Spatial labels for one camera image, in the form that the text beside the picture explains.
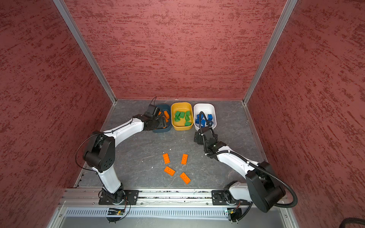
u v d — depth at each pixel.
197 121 1.03
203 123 1.06
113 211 0.73
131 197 0.74
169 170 0.83
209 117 1.10
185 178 0.81
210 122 0.77
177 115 1.07
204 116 1.13
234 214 0.71
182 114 1.10
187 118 1.07
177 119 1.06
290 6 0.71
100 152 0.48
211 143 0.66
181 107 1.12
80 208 0.71
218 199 0.74
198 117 1.08
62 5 0.71
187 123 1.04
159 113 0.79
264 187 0.42
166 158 0.88
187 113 1.10
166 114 1.05
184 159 0.87
